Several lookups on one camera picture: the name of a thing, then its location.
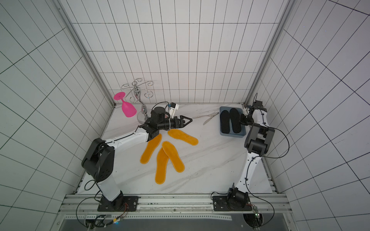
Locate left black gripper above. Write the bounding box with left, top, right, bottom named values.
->
left=158, top=115, right=193, bottom=130

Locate black insole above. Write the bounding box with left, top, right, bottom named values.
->
left=229, top=108, right=242, bottom=133
left=220, top=110, right=230, bottom=134

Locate yellow insole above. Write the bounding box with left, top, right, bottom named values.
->
left=162, top=141, right=185, bottom=173
left=155, top=148, right=169, bottom=184
left=140, top=134, right=162, bottom=164
left=168, top=129, right=198, bottom=146

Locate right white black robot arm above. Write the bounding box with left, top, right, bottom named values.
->
left=226, top=100, right=275, bottom=211

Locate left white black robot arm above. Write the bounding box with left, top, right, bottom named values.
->
left=81, top=103, right=193, bottom=211

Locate blue storage box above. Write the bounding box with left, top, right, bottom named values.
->
left=220, top=106, right=246, bottom=138

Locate silver metal glass rack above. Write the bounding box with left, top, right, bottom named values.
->
left=121, top=78, right=154, bottom=124

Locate yellow insole bottom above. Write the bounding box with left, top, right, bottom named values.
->
left=155, top=148, right=169, bottom=184

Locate pink plastic wine glass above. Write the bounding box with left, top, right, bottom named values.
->
left=114, top=92, right=137, bottom=117

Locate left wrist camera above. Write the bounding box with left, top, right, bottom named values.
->
left=169, top=102, right=179, bottom=118

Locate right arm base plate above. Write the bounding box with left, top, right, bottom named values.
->
left=212, top=195, right=252, bottom=212

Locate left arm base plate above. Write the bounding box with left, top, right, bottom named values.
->
left=97, top=195, right=139, bottom=212

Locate aluminium mounting rail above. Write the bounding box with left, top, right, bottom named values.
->
left=57, top=194, right=292, bottom=222

